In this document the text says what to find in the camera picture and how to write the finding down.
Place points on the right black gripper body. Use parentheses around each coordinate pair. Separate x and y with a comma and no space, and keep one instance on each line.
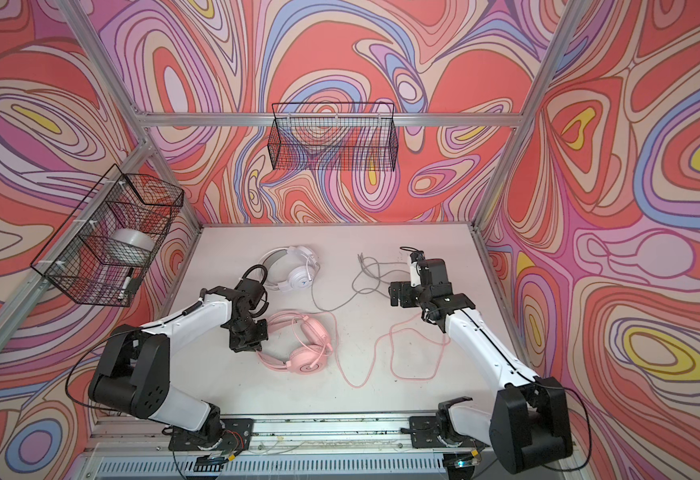
(410,297)

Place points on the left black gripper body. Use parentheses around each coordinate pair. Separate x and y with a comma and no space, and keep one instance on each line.
(249,334)

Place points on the pink headphones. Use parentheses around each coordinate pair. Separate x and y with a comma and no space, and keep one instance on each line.
(314,347)

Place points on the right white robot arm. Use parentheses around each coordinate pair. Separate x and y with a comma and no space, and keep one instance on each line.
(528,425)

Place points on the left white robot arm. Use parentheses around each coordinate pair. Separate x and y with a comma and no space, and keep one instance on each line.
(133,375)

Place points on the white headphones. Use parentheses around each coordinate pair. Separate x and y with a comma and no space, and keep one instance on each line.
(290,268)

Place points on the marker pen in basket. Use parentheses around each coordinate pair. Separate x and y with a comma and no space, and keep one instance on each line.
(124,290)

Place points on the grey tape roll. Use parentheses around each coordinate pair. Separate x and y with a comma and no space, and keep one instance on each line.
(130,247)

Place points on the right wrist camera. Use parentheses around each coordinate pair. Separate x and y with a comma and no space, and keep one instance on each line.
(415,257)

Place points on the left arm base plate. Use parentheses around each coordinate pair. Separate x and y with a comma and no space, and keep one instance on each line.
(228,435)

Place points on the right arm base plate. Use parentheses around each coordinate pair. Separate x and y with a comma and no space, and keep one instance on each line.
(431,431)

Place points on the black wire basket left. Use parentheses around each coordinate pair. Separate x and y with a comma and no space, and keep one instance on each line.
(126,219)

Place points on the black wire basket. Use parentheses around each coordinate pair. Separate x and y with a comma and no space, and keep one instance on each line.
(334,136)
(126,219)

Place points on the black wire basket back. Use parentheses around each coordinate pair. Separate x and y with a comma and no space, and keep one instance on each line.
(334,136)

